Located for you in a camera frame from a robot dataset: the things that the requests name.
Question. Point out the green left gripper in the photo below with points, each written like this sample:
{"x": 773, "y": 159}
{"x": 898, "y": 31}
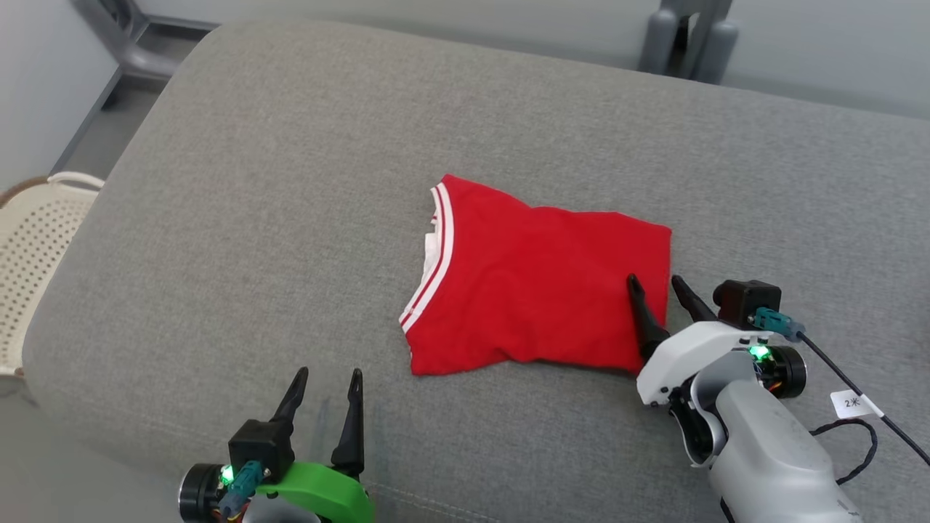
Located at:
{"x": 334, "y": 494}

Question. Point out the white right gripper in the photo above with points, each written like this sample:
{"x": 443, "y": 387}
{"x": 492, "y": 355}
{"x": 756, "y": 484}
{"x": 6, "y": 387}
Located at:
{"x": 690, "y": 356}

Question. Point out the red basketball jersey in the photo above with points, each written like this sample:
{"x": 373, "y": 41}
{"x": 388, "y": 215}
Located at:
{"x": 538, "y": 290}

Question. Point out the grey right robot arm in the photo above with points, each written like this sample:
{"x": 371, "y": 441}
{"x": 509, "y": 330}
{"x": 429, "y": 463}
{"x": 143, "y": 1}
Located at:
{"x": 770, "y": 457}

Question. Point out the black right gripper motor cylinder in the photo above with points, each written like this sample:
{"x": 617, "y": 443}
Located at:
{"x": 788, "y": 370}

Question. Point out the grey fabric sofa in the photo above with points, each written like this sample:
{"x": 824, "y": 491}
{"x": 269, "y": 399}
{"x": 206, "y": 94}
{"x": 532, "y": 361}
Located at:
{"x": 290, "y": 218}

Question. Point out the grey metal stand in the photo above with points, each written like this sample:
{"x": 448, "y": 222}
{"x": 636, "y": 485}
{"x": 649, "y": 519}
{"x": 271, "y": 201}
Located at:
{"x": 657, "y": 43}

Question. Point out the cream perforated laundry basket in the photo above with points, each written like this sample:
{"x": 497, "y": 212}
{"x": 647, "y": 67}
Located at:
{"x": 36, "y": 254}

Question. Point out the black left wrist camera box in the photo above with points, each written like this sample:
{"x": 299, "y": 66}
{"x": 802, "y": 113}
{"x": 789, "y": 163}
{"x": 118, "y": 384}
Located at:
{"x": 258, "y": 447}

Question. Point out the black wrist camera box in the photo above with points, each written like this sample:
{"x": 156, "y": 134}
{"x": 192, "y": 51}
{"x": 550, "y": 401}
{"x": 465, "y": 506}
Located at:
{"x": 745, "y": 301}
{"x": 258, "y": 447}

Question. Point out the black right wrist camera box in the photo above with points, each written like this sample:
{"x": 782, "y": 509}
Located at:
{"x": 745, "y": 301}

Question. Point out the grey metal floor frame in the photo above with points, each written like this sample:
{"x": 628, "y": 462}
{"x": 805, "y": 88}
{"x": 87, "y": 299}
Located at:
{"x": 142, "y": 62}

